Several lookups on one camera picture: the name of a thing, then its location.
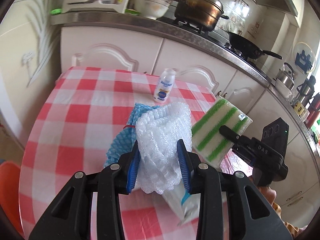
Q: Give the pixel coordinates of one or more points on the frosted glass sliding door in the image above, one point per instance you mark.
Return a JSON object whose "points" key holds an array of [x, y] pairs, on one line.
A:
{"points": [[29, 63]]}

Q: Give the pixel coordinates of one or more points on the white kitchen cabinets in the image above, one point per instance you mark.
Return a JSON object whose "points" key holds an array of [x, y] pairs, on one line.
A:
{"points": [[111, 48]]}

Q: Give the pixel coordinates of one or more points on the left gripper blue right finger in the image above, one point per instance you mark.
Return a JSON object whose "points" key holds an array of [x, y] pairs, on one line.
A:
{"points": [[250, 215]]}

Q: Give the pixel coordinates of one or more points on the orange plastic trash bucket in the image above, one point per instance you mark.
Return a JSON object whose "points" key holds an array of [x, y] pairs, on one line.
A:
{"points": [[10, 177]]}

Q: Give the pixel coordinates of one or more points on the black frying pan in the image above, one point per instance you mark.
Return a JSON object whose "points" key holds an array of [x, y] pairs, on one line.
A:
{"points": [[248, 48]]}

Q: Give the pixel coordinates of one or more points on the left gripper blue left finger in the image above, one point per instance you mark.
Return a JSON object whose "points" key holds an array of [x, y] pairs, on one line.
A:
{"points": [[68, 216]]}

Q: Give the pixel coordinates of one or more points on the white foam fruit net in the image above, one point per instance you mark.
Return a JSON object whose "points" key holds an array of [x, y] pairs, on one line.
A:
{"points": [[157, 133]]}

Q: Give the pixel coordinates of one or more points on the blue mesh cloth bundle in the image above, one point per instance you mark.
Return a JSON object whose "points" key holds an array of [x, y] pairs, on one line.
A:
{"points": [[125, 139]]}

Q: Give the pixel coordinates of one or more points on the steel kettle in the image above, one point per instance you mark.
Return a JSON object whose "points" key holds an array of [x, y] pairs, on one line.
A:
{"points": [[287, 75]]}

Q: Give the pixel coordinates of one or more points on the green striped white sponge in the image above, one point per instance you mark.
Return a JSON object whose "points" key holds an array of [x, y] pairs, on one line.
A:
{"points": [[206, 138]]}

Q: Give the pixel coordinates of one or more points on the green small lid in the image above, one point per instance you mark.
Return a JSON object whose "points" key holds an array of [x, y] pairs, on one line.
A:
{"points": [[56, 11]]}

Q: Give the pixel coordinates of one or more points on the brown steel cooking pot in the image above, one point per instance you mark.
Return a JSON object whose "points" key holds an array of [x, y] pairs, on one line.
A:
{"points": [[202, 13]]}

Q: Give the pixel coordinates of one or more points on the small white yogurt bottle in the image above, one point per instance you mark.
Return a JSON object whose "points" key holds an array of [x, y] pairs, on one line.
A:
{"points": [[164, 85]]}

